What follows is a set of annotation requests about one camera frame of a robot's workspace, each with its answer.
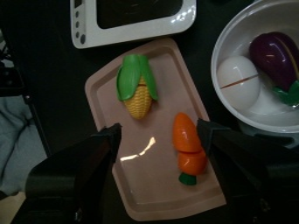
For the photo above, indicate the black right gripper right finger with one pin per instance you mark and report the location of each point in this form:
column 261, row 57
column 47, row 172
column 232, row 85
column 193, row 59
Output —
column 249, row 175

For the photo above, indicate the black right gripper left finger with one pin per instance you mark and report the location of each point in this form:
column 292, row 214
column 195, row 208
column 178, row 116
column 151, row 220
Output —
column 74, row 175

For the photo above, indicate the orange toy carrot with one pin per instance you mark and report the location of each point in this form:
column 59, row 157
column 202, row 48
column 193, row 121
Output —
column 189, row 145

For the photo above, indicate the pink plastic tray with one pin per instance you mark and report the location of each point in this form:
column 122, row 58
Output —
column 155, row 163

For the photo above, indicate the white toy egg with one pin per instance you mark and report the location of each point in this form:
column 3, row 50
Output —
column 238, row 83

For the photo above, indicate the toy corn with green husk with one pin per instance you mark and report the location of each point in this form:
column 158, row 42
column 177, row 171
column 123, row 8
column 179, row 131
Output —
column 137, row 87

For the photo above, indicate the purple toy eggplant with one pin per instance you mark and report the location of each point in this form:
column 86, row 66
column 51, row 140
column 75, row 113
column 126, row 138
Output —
column 274, row 58

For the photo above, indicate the white cup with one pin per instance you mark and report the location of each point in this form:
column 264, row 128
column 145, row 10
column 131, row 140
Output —
column 234, row 38

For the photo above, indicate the black white kitchen scale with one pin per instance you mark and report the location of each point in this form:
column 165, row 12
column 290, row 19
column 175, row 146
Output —
column 137, row 30

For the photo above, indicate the black frame leg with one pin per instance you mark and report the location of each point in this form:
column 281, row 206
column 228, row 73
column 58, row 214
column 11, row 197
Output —
column 37, row 122

